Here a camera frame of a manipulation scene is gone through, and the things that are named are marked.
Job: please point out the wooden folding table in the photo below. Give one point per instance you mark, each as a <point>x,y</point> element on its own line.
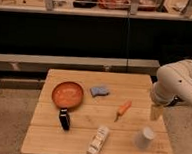
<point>45,135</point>

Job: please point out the cluttered back shelf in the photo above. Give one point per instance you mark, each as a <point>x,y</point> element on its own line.
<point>139,9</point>

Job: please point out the white ceramic cup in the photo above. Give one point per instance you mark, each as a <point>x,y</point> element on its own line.
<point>144,137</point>

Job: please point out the orange frying pan black handle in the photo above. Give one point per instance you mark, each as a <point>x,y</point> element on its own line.
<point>67,95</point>

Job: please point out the orange toy carrot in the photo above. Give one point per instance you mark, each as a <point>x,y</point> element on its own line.
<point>122,109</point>

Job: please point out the white squeeze bottle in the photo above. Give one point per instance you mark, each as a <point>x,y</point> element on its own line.
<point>96,144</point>

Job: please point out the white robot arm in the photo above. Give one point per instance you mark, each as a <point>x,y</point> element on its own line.
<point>173,80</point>

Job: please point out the long grey bench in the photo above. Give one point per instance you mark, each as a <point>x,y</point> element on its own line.
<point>29,72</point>

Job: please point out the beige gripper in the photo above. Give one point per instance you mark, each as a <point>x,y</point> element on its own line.
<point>156,112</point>

